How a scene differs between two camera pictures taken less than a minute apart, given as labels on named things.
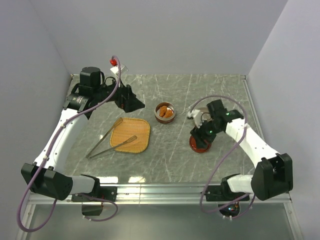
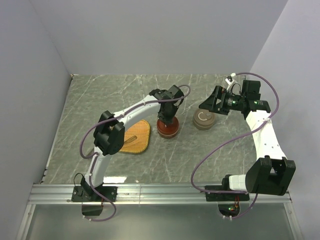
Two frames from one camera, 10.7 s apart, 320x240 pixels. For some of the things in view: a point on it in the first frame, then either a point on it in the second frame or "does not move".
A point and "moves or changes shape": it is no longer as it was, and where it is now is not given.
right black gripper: x=198 y=133 to x=210 y=103
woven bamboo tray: x=128 y=128 does not move
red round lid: x=193 y=145 to x=170 y=130
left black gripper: x=127 y=100 to x=167 y=121
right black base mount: x=228 y=202 does not move
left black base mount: x=92 y=203 does not move
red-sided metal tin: x=164 y=112 moves or changes shape
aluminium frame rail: x=161 y=194 does not move
